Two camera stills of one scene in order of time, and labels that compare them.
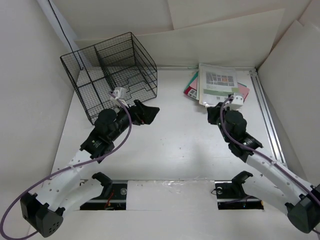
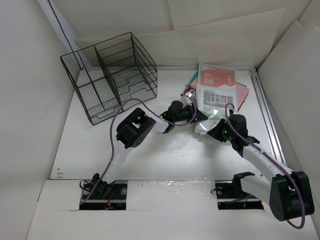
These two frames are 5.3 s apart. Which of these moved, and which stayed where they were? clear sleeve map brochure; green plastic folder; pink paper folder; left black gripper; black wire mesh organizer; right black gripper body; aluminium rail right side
Moved: clear sleeve map brochure; right black gripper body; left black gripper
Stayed: aluminium rail right side; pink paper folder; green plastic folder; black wire mesh organizer
